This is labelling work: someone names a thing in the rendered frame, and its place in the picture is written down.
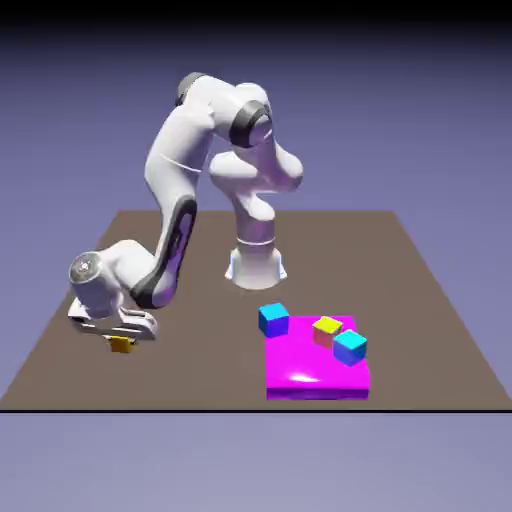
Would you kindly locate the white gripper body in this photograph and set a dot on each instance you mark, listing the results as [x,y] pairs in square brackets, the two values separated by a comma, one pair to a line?
[132,324]

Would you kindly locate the small yellow cube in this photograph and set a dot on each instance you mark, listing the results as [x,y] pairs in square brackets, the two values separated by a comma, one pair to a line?
[121,344]
[326,331]

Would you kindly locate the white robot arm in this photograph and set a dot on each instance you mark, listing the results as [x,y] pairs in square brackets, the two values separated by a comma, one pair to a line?
[180,160]

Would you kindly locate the small cyan cube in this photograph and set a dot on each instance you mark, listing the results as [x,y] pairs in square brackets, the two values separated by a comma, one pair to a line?
[274,320]
[350,347]

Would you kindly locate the large magenta box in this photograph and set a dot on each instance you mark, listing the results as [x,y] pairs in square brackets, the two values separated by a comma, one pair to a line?
[304,368]

